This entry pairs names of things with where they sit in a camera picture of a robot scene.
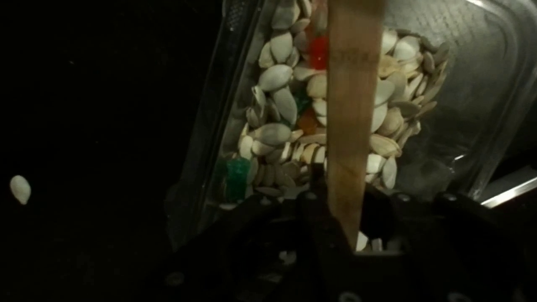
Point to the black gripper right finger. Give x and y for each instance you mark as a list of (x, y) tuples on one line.
[(460, 250)]

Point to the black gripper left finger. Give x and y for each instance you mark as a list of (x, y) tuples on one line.
[(263, 250)]

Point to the wooden cooking spoon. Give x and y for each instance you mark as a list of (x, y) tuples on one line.
[(354, 35)]

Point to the clear lunchbox with seeds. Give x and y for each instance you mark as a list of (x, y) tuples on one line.
[(406, 95)]

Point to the loose white seed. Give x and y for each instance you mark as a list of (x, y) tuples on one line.
[(20, 188)]

